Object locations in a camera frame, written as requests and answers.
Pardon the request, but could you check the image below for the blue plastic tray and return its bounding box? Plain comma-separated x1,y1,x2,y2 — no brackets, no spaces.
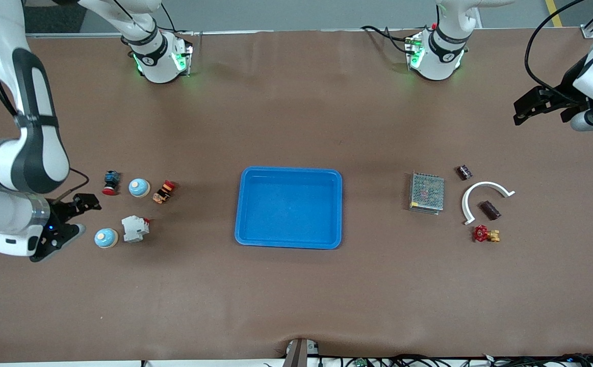
234,166,343,250

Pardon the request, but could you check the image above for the black left base cable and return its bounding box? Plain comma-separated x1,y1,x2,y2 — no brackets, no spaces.
360,24,419,56

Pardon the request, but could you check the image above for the black cable bundle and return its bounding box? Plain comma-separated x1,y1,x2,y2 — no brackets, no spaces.
263,353,593,367

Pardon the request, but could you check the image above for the black right base cable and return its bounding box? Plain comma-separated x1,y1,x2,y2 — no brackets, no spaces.
143,3,195,36

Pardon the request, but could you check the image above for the metal mesh power supply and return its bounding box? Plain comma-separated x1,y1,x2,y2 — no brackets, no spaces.
408,172,445,216

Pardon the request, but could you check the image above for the red button blue switch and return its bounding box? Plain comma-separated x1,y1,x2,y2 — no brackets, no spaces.
101,170,121,196

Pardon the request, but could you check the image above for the white curved plastic piece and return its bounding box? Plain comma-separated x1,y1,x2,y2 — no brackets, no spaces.
461,181,516,226

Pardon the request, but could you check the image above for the grey metal camera bracket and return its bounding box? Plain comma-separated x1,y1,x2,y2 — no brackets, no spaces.
282,338,320,367

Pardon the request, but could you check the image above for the red handle brass valve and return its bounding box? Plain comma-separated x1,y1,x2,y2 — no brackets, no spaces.
474,225,501,243

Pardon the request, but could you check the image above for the red yellow button switch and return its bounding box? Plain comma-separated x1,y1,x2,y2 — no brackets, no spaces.
152,179,178,204

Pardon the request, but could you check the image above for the black base cable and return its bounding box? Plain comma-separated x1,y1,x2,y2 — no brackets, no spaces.
360,24,419,56
143,3,195,36

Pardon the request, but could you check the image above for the light blue call bell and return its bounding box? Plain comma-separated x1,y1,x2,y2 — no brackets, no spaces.
94,227,119,249
128,178,150,198

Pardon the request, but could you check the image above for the dark brown capacitor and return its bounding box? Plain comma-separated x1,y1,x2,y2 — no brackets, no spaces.
480,200,502,221

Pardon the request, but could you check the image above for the white circuit breaker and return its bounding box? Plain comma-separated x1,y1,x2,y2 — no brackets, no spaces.
121,215,151,243

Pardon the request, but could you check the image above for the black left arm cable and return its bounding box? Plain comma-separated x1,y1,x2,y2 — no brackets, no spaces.
525,0,593,100

